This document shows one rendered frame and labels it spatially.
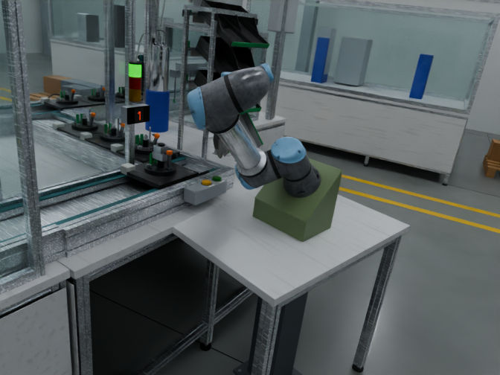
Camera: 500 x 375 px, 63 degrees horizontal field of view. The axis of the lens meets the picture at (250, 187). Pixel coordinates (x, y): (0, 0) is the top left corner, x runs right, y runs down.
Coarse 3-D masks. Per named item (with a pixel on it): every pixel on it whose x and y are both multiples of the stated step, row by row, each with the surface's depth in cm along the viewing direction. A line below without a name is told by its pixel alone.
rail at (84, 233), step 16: (208, 176) 183; (224, 176) 193; (160, 192) 162; (176, 192) 166; (112, 208) 144; (128, 208) 146; (144, 208) 153; (160, 208) 161; (176, 208) 169; (64, 224) 130; (80, 224) 131; (96, 224) 136; (112, 224) 142; (128, 224) 149; (144, 224) 156; (64, 240) 129; (80, 240) 133; (96, 240) 138
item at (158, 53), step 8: (152, 40) 256; (160, 40) 260; (152, 48) 257; (160, 48) 257; (168, 48) 261; (152, 56) 258; (160, 56) 258; (168, 56) 263; (152, 64) 260; (160, 64) 260; (168, 64) 265; (152, 72) 262; (160, 72) 262; (168, 72) 267; (152, 80) 264; (160, 80) 264; (168, 80) 270; (152, 88) 266; (160, 88) 266
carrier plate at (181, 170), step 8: (136, 168) 180; (176, 168) 185; (184, 168) 186; (136, 176) 172; (144, 176) 172; (152, 176) 173; (160, 176) 174; (168, 176) 175; (176, 176) 176; (184, 176) 177; (192, 176) 181; (152, 184) 168; (160, 184) 167; (168, 184) 169
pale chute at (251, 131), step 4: (240, 116) 226; (244, 116) 226; (248, 116) 224; (240, 120) 224; (244, 120) 226; (248, 120) 225; (244, 124) 225; (248, 124) 225; (252, 124) 223; (248, 128) 225; (252, 128) 224; (248, 132) 224; (252, 132) 224; (256, 132) 222; (252, 136) 225; (256, 136) 223; (252, 140) 223; (256, 140) 223; (260, 140) 221; (256, 144) 224; (260, 144) 222
